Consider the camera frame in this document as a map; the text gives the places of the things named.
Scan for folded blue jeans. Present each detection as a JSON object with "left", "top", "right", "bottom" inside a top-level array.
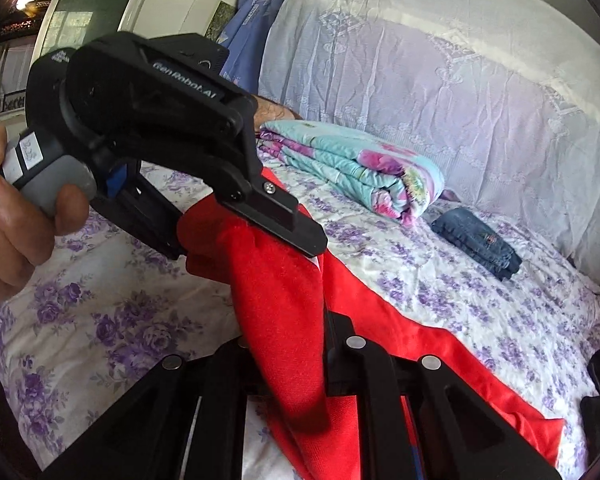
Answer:
[{"left": 431, "top": 207, "right": 523, "bottom": 282}]

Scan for white lace headboard cover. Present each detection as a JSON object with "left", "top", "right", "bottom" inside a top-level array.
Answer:
[{"left": 257, "top": 0, "right": 600, "bottom": 286}]

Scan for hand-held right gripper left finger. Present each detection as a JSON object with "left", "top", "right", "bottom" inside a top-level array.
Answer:
[{"left": 40, "top": 337, "right": 263, "bottom": 480}]

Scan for folded floral blanket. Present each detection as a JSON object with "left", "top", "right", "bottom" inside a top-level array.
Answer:
[{"left": 259, "top": 119, "right": 446, "bottom": 227}]

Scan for white board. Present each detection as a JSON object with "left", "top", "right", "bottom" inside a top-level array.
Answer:
[{"left": 182, "top": 0, "right": 221, "bottom": 36}]

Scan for green framed picture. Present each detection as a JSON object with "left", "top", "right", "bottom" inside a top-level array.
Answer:
[{"left": 205, "top": 2, "right": 241, "bottom": 43}]

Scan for person's left hand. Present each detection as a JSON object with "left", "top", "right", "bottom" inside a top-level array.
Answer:
[{"left": 0, "top": 122, "right": 91, "bottom": 306}]

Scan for red and blue pants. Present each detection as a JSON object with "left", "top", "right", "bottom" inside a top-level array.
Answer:
[{"left": 176, "top": 165, "right": 566, "bottom": 480}]

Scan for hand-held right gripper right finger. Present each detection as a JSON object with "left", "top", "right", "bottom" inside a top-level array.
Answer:
[{"left": 325, "top": 310, "right": 563, "bottom": 480}]

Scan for green glass door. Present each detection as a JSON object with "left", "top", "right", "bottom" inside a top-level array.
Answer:
[{"left": 30, "top": 0, "right": 156, "bottom": 61}]

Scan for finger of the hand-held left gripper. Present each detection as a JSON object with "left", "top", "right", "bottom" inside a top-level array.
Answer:
[
  {"left": 97, "top": 100, "right": 328, "bottom": 258},
  {"left": 92, "top": 185, "right": 186, "bottom": 261}
]

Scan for blue hanging cloth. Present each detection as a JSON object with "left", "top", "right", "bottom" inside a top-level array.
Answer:
[{"left": 215, "top": 0, "right": 293, "bottom": 91}]

